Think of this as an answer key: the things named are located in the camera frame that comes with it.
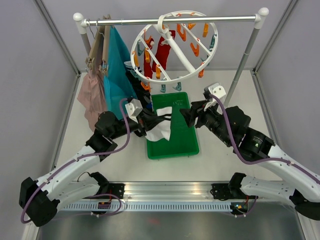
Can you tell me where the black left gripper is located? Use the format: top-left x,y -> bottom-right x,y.
109,108 -> 166,140

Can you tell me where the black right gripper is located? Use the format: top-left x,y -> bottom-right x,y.
179,98 -> 233,146

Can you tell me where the teal clothes peg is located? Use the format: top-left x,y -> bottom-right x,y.
172,82 -> 182,92

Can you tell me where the red christmas sock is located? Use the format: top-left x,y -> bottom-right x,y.
143,43 -> 157,79
155,36 -> 171,70

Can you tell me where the white sock with black stripes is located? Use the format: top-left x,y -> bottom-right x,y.
124,61 -> 142,73

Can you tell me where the orange clothes peg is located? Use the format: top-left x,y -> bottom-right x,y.
144,47 -> 151,63
144,36 -> 155,50

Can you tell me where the white round clip hanger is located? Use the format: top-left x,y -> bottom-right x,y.
130,10 -> 218,85

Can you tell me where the black sock with blue pattern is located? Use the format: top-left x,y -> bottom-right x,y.
134,86 -> 153,137

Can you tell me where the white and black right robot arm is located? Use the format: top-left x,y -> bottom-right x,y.
180,100 -> 320,221

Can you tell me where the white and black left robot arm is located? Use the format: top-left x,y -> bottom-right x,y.
18,107 -> 173,227

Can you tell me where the beige clothes hanger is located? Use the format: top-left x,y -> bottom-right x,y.
85,25 -> 111,76

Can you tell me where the green plastic tray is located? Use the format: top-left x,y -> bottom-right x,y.
146,92 -> 200,160

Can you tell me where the teal hanging garment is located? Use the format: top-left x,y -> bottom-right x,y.
103,26 -> 137,120

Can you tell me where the pink hanging garment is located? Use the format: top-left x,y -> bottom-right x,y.
77,70 -> 107,132

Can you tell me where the orange peg on crossbar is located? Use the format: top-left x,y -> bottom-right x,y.
190,42 -> 200,57

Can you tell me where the silver clothes rack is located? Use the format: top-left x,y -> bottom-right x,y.
73,7 -> 269,106

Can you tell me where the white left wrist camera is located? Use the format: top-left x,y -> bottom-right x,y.
125,98 -> 143,123

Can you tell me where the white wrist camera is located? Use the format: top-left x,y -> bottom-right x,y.
125,98 -> 143,123
203,82 -> 227,111

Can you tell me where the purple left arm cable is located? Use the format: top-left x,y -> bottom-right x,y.
20,97 -> 131,224

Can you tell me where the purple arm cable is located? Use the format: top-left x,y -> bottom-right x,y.
209,94 -> 320,185
20,97 -> 131,224

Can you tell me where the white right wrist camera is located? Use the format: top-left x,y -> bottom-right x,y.
203,82 -> 227,111

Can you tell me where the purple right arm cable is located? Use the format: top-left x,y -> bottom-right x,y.
209,94 -> 320,185

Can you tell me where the aluminium mounting rail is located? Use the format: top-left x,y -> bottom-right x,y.
64,181 -> 307,201

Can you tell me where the white slotted cable duct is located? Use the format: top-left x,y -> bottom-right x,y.
63,200 -> 232,212

